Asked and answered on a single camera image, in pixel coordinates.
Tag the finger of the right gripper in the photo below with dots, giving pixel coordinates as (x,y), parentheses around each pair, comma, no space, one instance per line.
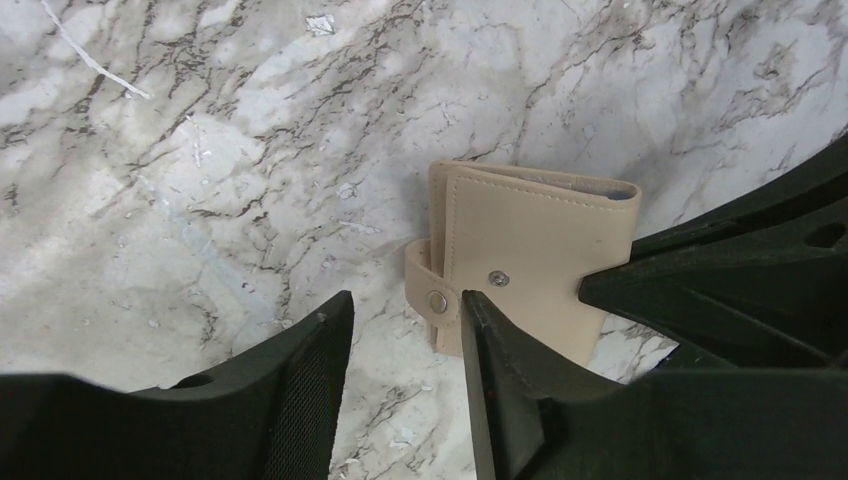
(759,282)

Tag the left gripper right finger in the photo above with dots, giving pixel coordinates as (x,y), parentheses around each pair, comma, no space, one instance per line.
(537,415)

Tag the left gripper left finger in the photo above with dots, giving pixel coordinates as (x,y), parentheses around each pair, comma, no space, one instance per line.
(270,412)

